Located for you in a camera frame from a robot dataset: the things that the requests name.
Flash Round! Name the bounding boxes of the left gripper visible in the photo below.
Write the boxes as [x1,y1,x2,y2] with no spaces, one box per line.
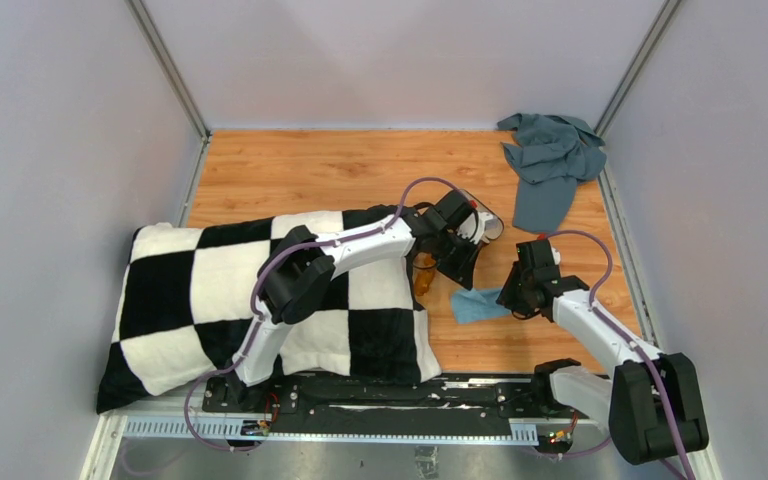
[432,230,483,291]

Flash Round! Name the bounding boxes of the orange sunglasses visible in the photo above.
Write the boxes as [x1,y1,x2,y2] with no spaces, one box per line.
[412,252,436,297]

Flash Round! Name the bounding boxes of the small blue cleaning cloth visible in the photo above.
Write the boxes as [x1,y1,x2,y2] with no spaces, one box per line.
[450,287,511,325]

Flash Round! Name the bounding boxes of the black glasses case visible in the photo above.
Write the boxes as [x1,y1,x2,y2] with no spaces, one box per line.
[458,189,504,244]

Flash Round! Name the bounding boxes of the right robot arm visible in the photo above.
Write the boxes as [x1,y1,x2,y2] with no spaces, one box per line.
[497,239,710,465]

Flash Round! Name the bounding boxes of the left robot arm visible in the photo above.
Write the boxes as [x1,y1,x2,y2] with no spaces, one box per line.
[222,189,504,413]

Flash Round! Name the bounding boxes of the grey-blue crumpled cloth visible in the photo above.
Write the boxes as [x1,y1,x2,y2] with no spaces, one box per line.
[497,113,607,234]

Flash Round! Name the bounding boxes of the black white checkered pillow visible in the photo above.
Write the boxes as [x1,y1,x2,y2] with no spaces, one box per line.
[95,205,441,413]

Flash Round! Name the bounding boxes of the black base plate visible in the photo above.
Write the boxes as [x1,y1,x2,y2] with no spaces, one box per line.
[201,372,584,433]

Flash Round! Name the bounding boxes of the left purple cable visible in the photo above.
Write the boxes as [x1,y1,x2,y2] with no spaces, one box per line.
[181,176,461,454]

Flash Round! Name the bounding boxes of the white slotted cable duct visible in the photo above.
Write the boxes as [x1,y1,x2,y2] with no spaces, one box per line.
[122,415,539,446]

